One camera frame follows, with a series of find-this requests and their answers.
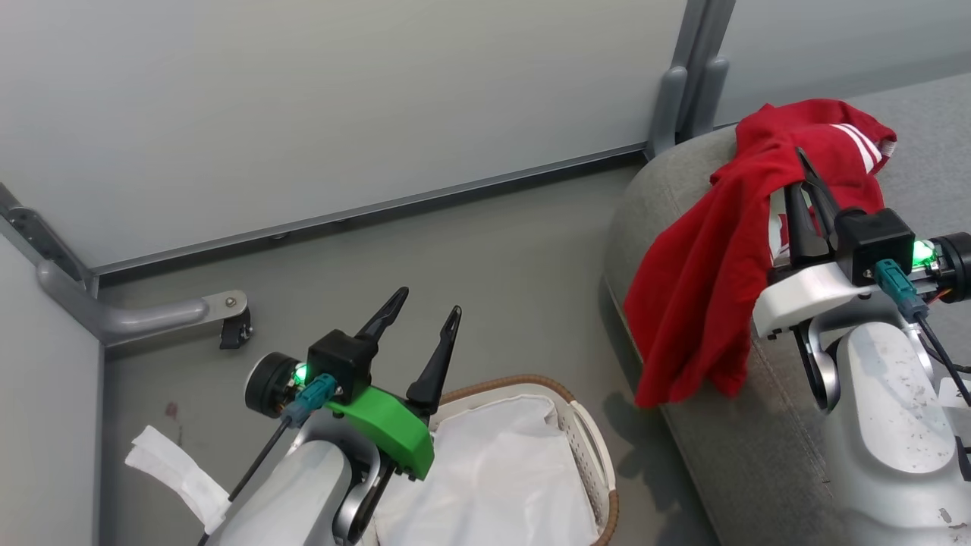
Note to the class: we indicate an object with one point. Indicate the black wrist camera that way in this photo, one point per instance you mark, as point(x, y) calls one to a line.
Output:
point(341, 364)
point(876, 243)

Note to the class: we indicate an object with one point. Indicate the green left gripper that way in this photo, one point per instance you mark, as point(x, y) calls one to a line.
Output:
point(391, 432)

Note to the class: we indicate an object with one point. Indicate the white wicker-rimmed laundry basket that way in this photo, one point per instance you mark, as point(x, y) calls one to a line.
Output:
point(584, 440)

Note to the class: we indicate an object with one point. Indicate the red sports jersey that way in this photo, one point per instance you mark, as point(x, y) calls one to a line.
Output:
point(705, 288)

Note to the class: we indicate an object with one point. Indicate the grey corner partition post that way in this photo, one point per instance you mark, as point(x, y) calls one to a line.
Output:
point(38, 235)

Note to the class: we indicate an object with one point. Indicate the grey double partition post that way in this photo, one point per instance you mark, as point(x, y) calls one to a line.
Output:
point(694, 68)

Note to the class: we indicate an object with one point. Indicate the white tape strip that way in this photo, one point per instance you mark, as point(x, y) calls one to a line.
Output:
point(178, 474)

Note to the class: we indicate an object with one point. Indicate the grey partition foot bar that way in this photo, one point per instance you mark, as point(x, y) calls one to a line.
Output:
point(144, 315)

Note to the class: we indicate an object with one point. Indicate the black caster wheel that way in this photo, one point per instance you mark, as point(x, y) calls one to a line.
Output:
point(235, 332)

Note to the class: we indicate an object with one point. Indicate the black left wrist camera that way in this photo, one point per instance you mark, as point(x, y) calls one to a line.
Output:
point(341, 364)

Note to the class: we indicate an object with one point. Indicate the grey partition base rail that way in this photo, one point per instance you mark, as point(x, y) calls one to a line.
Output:
point(364, 208)

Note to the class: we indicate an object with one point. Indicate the grey fabric sofa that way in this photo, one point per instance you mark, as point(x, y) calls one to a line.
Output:
point(743, 462)

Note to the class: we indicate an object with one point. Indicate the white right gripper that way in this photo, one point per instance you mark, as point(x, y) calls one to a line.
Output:
point(804, 296)

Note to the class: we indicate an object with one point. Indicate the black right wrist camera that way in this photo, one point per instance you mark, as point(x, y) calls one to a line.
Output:
point(876, 243)

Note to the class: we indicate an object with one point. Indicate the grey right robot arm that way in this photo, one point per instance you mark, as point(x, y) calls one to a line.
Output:
point(887, 425)

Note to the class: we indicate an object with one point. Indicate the white basket liner cloth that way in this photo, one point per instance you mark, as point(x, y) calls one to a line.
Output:
point(493, 478)

